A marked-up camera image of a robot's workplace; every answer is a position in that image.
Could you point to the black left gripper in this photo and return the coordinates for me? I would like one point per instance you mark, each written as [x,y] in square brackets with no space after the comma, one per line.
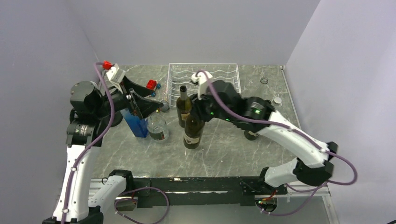
[143,107]

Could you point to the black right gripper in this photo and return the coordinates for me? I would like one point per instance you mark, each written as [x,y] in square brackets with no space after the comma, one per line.
[197,107]

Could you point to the dark green wine bottle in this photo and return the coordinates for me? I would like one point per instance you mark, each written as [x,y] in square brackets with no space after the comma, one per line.
[183,106]
[193,131]

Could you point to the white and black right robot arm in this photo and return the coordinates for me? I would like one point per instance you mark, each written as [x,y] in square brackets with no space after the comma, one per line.
[312,164]

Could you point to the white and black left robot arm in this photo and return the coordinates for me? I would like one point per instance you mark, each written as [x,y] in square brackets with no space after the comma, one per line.
[91,117]

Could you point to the blue square water bottle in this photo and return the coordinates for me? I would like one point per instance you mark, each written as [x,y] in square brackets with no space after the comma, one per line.
[137,126]

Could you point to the clear round glass bottle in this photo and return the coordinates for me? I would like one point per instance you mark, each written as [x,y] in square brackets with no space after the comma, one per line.
[157,127]

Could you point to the red toy block car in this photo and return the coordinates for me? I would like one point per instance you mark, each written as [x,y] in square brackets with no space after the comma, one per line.
[153,85]

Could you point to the small silver cap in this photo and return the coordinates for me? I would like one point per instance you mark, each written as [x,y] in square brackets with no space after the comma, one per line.
[277,101]

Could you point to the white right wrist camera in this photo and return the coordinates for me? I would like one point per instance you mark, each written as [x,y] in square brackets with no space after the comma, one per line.
[201,78]

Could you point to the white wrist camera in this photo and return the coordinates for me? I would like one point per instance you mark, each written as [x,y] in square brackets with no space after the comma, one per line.
[201,78]
[115,75]

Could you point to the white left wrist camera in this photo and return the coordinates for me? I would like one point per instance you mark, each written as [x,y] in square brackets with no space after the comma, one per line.
[115,75]

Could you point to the white wire wine rack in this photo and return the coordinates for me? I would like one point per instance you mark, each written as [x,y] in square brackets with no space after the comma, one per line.
[180,74]

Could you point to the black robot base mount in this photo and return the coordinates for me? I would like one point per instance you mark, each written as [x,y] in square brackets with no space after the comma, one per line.
[182,191]

